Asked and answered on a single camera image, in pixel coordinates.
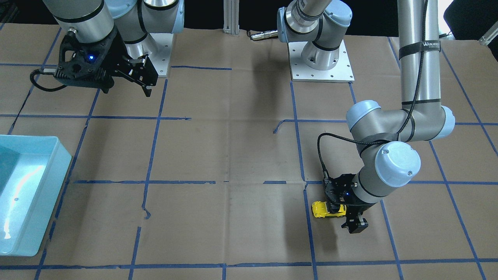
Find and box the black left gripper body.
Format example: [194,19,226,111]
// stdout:
[324,174,369,218]

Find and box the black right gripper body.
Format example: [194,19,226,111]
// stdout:
[54,30,129,93]

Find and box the yellow toy beetle car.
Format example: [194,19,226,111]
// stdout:
[311,201,346,218]

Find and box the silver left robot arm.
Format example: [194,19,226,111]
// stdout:
[277,0,455,234]

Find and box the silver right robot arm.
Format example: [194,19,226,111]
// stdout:
[30,0,184,97]

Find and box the light blue plastic bin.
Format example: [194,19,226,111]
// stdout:
[0,135,72,257]

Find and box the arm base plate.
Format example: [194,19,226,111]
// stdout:
[288,40,355,83]
[142,33,175,78]

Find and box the aluminium frame post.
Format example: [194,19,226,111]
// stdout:
[223,0,240,37]

